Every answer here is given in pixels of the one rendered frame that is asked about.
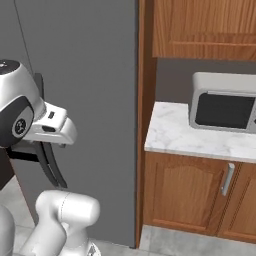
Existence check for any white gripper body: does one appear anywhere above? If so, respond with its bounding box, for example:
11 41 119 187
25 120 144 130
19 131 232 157
23 114 79 146

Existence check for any grey fridge door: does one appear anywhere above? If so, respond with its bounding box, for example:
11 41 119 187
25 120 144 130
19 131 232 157
14 0 140 249

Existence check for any grey freezer door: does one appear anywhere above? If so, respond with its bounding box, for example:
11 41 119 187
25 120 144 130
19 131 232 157
0 0 66 225

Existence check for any wooden base cupboard door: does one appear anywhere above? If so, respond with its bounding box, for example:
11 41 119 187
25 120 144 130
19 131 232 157
143 151 238 236
217 162 256 244

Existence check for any tall wooden side panel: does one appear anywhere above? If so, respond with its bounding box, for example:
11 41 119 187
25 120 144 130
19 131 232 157
135 0 158 250

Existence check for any grey microwave oven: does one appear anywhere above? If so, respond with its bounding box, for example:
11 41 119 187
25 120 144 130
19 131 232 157
188 71 256 135

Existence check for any dark freezer door handle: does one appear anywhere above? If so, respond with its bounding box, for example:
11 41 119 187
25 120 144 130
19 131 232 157
33 73 60 189

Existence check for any dark fridge door handle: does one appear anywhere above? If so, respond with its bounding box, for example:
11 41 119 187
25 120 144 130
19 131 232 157
45 142 69 190

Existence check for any silver cupboard handle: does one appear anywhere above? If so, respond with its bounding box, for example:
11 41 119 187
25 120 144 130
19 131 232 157
220 162 236 197

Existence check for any wooden wall cupboard door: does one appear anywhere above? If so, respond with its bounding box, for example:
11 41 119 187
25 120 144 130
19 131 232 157
152 0 256 62

